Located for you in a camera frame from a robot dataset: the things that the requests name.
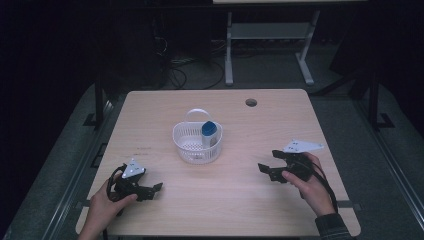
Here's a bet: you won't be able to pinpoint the black floor cables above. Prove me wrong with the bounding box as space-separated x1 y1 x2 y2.
165 57 226 91

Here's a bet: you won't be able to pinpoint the person's left hand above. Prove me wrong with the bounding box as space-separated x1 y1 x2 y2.
87 173 139 235

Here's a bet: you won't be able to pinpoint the black metal post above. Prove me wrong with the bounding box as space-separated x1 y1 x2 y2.
366 71 396 132
83 74 108 130

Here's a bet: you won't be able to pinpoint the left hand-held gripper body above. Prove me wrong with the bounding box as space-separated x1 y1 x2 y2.
112 158 150 202

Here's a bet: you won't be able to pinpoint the grey metal table frame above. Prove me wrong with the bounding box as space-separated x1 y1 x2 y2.
224 9 322 87

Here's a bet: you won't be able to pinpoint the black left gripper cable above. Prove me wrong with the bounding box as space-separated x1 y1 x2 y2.
105 165 128 203

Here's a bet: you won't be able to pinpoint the white and blue shampoo bottle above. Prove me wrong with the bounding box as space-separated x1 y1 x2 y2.
201 120 220 150

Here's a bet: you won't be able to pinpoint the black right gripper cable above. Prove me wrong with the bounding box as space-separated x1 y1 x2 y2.
311 161 340 214

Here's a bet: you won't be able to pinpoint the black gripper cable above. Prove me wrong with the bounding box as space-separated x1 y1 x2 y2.
105 165 128 203
311 161 340 214

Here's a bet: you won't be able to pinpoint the person's right hand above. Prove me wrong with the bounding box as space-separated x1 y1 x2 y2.
281 152 336 218

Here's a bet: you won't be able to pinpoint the white plastic basket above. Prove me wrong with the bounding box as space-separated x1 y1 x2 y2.
171 107 224 165

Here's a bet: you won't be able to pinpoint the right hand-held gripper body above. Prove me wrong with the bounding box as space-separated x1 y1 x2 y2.
281 138 325 183

